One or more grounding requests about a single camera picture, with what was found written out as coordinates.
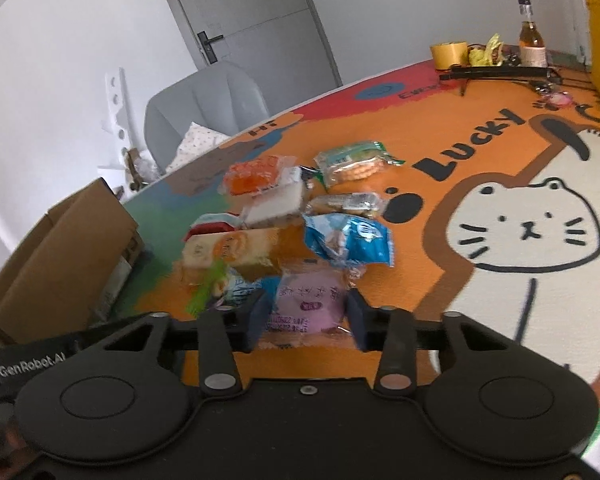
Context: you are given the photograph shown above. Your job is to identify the white foam board with holes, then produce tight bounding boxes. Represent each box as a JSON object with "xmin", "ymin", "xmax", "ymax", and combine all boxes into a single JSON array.
[{"xmin": 97, "ymin": 66, "xmax": 136, "ymax": 171}]

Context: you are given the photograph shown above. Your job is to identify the amber liquid glass bottle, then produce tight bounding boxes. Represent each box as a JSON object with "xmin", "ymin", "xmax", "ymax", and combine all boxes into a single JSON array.
[{"xmin": 516, "ymin": 0, "xmax": 549, "ymax": 68}]

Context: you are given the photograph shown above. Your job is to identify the brown cardboard box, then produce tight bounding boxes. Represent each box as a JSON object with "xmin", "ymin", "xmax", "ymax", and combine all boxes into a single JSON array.
[{"xmin": 0, "ymin": 177, "xmax": 146, "ymax": 347}]

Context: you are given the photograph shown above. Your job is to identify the black flat rack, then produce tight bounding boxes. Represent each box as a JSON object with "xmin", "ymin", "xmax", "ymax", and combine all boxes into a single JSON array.
[{"xmin": 439, "ymin": 64, "xmax": 563, "ymax": 97}]

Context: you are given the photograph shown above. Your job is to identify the colourful cartoon printed mat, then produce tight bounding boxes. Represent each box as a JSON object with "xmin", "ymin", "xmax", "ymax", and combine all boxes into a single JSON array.
[{"xmin": 107, "ymin": 57, "xmax": 600, "ymax": 466}]

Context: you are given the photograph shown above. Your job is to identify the pale blue snack packet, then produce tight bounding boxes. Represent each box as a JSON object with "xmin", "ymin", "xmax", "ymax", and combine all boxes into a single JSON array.
[{"xmin": 212, "ymin": 267, "xmax": 268, "ymax": 311}]

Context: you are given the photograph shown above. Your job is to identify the white dotted pillow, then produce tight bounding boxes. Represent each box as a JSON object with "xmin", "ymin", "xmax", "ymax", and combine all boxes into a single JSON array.
[{"xmin": 166, "ymin": 121, "xmax": 231, "ymax": 173}]

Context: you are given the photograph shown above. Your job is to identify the green strip snack packet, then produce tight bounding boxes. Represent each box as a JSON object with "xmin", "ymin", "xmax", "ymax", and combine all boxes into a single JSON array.
[{"xmin": 185, "ymin": 259, "xmax": 228, "ymax": 318}]

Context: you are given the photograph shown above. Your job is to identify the purple snack packet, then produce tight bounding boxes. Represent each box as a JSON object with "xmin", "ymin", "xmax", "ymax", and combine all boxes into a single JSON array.
[{"xmin": 260, "ymin": 267, "xmax": 366, "ymax": 351}]

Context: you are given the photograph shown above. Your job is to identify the yellow tape roll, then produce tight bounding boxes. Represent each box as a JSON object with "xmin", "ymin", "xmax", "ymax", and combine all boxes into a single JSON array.
[{"xmin": 430, "ymin": 41, "xmax": 470, "ymax": 70}]

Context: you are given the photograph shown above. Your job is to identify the clear brown pastry packet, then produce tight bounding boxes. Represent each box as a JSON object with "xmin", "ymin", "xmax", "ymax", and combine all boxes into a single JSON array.
[{"xmin": 302, "ymin": 191, "xmax": 388, "ymax": 220}]

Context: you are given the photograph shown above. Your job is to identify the black door handle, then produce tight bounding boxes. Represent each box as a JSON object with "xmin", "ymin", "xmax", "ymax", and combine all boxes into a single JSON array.
[{"xmin": 197, "ymin": 31, "xmax": 224, "ymax": 64}]

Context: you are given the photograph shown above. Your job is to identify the red white snack packet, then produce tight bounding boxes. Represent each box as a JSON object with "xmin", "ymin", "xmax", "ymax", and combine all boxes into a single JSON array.
[{"xmin": 182, "ymin": 212, "xmax": 246, "ymax": 241}]

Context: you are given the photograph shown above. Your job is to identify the person's left hand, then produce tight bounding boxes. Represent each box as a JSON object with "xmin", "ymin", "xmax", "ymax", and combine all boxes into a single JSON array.
[{"xmin": 0, "ymin": 417, "xmax": 28, "ymax": 480}]

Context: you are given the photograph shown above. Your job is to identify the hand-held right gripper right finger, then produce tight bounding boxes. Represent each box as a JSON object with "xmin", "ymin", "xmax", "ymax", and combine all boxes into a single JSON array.
[{"xmin": 344, "ymin": 290, "xmax": 523, "ymax": 392}]

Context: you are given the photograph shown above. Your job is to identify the yellow orange long snack packet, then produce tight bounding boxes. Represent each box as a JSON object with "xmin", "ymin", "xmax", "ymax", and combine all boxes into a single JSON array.
[{"xmin": 180, "ymin": 225, "xmax": 308, "ymax": 281}]

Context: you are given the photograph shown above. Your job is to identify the grey chair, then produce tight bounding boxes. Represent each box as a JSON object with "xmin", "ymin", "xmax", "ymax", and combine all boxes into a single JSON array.
[{"xmin": 144, "ymin": 60, "xmax": 271, "ymax": 171}]

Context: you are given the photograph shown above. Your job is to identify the pink keychain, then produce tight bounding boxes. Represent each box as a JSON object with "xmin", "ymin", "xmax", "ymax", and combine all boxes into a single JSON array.
[{"xmin": 532, "ymin": 85, "xmax": 573, "ymax": 110}]

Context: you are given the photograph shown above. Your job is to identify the yellow crumpled wrappers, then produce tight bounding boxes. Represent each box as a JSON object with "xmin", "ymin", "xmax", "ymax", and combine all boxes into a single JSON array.
[{"xmin": 467, "ymin": 33, "xmax": 505, "ymax": 67}]

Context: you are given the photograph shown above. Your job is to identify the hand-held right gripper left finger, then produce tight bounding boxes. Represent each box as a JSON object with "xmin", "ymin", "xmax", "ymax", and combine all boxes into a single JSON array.
[{"xmin": 102, "ymin": 290, "xmax": 272, "ymax": 395}]

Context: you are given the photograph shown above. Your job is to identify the grey door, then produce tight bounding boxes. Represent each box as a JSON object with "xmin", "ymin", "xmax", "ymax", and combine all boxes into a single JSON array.
[{"xmin": 150, "ymin": 0, "xmax": 343, "ymax": 88}]

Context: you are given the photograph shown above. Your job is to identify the green biscuit packet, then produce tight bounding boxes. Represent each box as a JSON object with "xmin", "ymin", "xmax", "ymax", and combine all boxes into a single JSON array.
[{"xmin": 312, "ymin": 140, "xmax": 406, "ymax": 193}]

